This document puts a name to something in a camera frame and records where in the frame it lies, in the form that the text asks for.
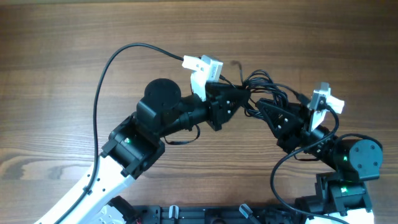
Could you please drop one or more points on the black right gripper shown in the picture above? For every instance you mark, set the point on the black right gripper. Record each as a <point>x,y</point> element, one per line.
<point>292,129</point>

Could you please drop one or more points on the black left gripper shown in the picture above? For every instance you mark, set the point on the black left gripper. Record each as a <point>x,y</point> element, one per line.
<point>217,97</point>

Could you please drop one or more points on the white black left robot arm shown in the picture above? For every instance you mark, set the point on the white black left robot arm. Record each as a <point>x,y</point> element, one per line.
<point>135,144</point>

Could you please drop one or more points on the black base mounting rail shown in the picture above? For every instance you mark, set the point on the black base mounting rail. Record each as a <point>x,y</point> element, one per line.
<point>146,214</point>

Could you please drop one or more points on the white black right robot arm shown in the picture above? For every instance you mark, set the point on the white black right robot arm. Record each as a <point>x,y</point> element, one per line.
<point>354,159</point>

